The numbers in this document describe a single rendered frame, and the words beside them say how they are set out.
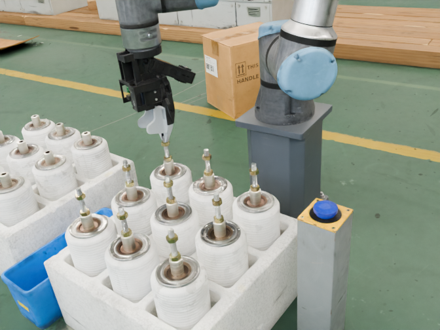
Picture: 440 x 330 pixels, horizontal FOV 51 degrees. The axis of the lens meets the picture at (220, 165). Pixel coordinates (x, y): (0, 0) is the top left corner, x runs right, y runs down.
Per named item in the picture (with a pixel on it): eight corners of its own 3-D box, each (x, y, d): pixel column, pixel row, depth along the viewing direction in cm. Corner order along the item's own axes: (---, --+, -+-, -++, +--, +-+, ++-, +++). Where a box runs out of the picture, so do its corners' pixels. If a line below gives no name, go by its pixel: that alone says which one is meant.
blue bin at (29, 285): (113, 241, 126) (104, 205, 120) (141, 256, 120) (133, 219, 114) (14, 313, 106) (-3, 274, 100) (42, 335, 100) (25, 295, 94)
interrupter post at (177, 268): (168, 271, 78) (165, 256, 77) (181, 266, 79) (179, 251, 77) (174, 279, 76) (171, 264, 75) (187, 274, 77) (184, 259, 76)
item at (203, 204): (230, 267, 103) (224, 201, 94) (190, 260, 106) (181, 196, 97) (242, 239, 111) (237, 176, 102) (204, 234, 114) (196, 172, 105)
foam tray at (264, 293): (181, 229, 128) (172, 174, 119) (306, 284, 107) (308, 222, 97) (65, 323, 102) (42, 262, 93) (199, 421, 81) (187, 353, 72)
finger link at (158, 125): (146, 148, 100) (138, 108, 95) (170, 139, 102) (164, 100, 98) (153, 152, 97) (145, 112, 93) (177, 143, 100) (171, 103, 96)
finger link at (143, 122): (138, 141, 103) (131, 103, 98) (162, 133, 105) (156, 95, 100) (145, 146, 100) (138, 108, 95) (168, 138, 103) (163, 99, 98)
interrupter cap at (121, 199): (110, 209, 96) (110, 206, 95) (120, 188, 102) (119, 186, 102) (146, 207, 95) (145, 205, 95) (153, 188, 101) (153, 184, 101)
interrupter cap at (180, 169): (163, 163, 111) (162, 160, 110) (191, 166, 108) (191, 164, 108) (148, 179, 105) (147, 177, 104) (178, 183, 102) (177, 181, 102)
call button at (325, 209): (319, 206, 80) (320, 196, 79) (341, 213, 78) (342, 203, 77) (308, 218, 78) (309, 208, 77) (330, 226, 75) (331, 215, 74)
